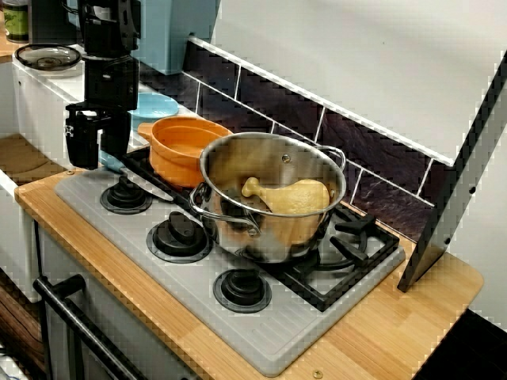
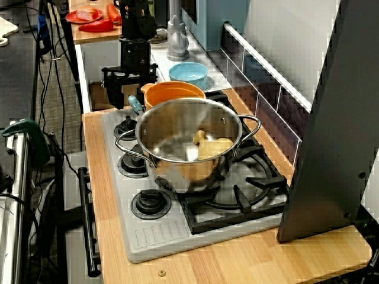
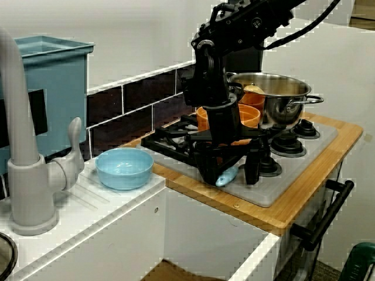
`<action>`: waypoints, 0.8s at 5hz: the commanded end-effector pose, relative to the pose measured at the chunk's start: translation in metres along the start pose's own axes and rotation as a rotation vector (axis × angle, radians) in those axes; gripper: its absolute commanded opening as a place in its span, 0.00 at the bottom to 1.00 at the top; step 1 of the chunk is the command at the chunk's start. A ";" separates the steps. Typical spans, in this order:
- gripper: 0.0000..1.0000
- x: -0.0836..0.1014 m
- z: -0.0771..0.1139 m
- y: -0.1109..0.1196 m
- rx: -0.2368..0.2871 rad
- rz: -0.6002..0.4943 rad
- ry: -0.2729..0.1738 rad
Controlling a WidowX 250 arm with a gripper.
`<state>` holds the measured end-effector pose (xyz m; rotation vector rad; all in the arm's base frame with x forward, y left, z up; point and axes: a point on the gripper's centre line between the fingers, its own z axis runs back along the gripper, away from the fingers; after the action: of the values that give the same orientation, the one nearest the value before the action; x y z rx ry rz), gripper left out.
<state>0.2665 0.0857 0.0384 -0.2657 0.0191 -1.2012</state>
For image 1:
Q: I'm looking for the orange plastic pot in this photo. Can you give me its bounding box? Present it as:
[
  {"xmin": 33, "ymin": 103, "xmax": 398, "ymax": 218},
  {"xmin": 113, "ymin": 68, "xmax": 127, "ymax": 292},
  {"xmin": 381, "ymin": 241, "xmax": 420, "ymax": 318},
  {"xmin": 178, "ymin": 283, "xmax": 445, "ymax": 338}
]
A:
[{"xmin": 137, "ymin": 116, "xmax": 234, "ymax": 189}]

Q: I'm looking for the white sink unit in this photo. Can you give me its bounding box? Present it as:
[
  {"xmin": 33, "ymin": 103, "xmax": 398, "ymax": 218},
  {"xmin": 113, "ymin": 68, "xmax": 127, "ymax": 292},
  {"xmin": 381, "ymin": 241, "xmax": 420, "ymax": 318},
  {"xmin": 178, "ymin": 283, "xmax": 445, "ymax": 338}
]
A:
[{"xmin": 0, "ymin": 51, "xmax": 159, "ymax": 302}]

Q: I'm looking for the black stove knob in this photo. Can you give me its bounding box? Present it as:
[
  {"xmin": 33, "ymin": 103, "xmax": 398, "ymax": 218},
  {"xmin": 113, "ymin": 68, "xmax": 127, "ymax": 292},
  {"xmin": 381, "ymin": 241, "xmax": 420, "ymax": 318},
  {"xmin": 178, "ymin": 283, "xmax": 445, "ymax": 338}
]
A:
[
  {"xmin": 99, "ymin": 176, "xmax": 154, "ymax": 215},
  {"xmin": 212, "ymin": 268, "xmax": 273, "ymax": 314},
  {"xmin": 146, "ymin": 211, "xmax": 213, "ymax": 263}
]

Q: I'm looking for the teal blue box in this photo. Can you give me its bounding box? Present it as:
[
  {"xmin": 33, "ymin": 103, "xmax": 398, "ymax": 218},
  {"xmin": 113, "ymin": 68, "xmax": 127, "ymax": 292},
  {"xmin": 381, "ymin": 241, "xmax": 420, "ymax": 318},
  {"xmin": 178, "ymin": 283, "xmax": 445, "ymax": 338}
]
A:
[{"xmin": 65, "ymin": 0, "xmax": 221, "ymax": 76}]

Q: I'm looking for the wooden countertop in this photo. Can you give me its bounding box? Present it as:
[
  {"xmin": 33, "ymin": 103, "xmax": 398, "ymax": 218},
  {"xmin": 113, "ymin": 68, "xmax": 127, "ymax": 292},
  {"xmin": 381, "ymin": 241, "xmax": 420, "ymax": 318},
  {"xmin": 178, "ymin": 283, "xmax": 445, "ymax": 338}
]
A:
[{"xmin": 14, "ymin": 158, "xmax": 484, "ymax": 380}]

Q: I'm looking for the grey toy cooktop plate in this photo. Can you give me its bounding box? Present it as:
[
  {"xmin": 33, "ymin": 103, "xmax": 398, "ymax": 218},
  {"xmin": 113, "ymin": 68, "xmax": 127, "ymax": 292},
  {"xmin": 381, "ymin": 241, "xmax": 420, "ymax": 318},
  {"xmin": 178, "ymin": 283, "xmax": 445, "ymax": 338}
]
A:
[{"xmin": 54, "ymin": 148, "xmax": 406, "ymax": 377}]

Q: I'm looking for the dark tile backsplash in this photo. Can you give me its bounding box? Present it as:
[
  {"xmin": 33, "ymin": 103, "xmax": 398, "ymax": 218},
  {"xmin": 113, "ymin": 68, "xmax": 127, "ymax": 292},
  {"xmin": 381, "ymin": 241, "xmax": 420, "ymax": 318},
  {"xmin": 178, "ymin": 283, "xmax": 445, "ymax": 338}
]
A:
[{"xmin": 138, "ymin": 35, "xmax": 452, "ymax": 242}]

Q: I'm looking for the black slanted support panel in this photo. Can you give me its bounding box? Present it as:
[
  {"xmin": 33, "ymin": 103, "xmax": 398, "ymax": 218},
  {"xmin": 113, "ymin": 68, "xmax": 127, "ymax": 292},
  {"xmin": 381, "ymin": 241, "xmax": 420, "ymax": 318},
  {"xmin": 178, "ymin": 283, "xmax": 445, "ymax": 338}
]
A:
[{"xmin": 397, "ymin": 51, "xmax": 507, "ymax": 293}]

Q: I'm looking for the black oven door handle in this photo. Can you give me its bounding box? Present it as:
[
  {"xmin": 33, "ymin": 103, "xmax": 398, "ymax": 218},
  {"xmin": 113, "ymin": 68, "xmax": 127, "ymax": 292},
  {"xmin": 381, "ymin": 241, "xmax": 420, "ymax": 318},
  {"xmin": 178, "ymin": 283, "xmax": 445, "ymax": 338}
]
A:
[{"xmin": 33, "ymin": 273, "xmax": 147, "ymax": 380}]

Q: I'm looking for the green labelled can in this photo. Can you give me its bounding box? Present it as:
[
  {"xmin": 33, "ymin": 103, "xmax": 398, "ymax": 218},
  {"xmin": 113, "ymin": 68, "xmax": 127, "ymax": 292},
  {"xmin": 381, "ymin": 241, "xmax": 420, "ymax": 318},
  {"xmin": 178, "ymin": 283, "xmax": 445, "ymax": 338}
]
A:
[{"xmin": 2, "ymin": 0, "xmax": 31, "ymax": 44}]

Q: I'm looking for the dark glass lid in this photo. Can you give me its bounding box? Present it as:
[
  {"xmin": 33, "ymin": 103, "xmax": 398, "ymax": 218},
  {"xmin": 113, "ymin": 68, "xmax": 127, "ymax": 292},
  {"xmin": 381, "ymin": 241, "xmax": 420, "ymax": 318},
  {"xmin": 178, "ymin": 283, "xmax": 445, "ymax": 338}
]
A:
[{"xmin": 14, "ymin": 43, "xmax": 83, "ymax": 72}]

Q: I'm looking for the white toy oven door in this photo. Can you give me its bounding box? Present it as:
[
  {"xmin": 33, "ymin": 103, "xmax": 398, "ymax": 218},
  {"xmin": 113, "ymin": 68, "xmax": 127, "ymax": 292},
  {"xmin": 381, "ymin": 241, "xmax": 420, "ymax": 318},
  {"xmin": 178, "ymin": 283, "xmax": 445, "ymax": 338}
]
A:
[{"xmin": 35, "ymin": 225, "xmax": 199, "ymax": 380}]

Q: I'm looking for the yellow toy chicken drumstick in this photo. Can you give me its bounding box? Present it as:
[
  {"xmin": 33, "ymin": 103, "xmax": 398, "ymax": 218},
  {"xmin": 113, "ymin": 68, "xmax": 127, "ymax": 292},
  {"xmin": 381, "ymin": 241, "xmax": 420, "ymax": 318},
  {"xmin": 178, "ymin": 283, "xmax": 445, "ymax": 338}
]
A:
[{"xmin": 241, "ymin": 177, "xmax": 332, "ymax": 215}]

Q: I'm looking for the light blue bowl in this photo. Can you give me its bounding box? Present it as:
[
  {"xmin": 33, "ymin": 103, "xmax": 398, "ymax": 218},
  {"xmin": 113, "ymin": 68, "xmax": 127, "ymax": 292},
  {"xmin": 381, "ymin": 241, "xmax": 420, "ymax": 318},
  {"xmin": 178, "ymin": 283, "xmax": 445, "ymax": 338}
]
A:
[{"xmin": 127, "ymin": 91, "xmax": 180, "ymax": 122}]

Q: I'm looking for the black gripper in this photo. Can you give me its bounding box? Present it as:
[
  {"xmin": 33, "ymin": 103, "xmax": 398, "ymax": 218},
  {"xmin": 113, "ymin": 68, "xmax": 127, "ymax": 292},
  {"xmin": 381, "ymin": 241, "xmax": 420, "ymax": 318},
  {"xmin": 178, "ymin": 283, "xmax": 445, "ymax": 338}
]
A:
[{"xmin": 64, "ymin": 57, "xmax": 140, "ymax": 170}]

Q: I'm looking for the black burner grate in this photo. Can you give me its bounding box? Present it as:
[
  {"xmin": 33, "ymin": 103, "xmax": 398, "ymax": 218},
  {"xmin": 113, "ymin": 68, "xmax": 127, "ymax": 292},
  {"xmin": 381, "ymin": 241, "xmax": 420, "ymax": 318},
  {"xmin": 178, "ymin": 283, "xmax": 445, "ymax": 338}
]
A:
[{"xmin": 122, "ymin": 146, "xmax": 400, "ymax": 314}]

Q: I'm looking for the stainless steel pot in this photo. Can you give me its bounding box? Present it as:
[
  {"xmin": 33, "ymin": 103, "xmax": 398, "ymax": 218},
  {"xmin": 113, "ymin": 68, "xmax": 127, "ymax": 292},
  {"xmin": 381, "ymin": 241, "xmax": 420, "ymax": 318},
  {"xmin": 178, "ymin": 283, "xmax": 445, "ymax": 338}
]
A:
[{"xmin": 189, "ymin": 132, "xmax": 348, "ymax": 264}]

